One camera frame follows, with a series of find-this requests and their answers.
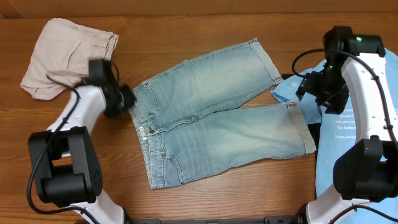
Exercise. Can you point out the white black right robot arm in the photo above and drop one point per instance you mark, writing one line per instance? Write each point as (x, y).
(367, 173)

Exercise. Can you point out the black garment under t-shirt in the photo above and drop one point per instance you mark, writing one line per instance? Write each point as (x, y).
(312, 127)

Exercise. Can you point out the light blue denim shorts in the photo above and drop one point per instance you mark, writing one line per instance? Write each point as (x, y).
(192, 123)

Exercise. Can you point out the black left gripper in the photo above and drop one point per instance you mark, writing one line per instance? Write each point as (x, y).
(127, 96)

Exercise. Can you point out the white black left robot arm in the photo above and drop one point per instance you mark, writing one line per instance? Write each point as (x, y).
(66, 173)

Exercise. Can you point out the light blue printed t-shirt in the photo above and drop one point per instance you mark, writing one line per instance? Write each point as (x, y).
(337, 135)

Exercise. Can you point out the folded beige shorts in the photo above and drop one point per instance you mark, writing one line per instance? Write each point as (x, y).
(61, 55)

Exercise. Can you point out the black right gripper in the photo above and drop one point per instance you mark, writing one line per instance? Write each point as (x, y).
(306, 86)

